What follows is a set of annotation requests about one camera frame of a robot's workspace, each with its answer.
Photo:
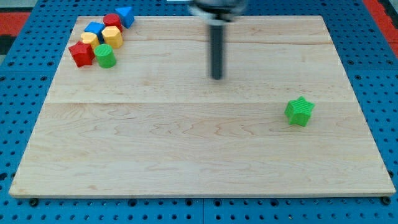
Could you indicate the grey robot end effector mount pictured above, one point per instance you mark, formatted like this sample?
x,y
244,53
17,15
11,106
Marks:
x,y
217,12

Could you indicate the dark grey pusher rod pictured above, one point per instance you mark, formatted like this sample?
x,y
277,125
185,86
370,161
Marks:
x,y
216,44

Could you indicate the green star block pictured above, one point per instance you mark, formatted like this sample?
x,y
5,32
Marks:
x,y
299,111

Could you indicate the red star block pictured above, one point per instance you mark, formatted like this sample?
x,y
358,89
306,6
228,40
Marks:
x,y
82,54

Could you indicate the blue triangle block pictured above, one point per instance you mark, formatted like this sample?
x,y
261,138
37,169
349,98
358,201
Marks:
x,y
126,15

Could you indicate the yellow hexagon block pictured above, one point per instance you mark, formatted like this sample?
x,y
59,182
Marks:
x,y
112,36

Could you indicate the red cylinder block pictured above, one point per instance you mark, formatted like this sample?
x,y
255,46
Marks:
x,y
112,19

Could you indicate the light wooden board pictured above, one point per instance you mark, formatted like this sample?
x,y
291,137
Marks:
x,y
157,126

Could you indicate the green cylinder block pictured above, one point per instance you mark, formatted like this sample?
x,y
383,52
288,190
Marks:
x,y
105,56

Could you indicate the blue cube block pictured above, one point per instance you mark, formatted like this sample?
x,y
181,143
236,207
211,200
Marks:
x,y
96,28

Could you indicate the yellow heart block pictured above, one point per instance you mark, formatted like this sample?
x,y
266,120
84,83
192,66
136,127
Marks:
x,y
90,38

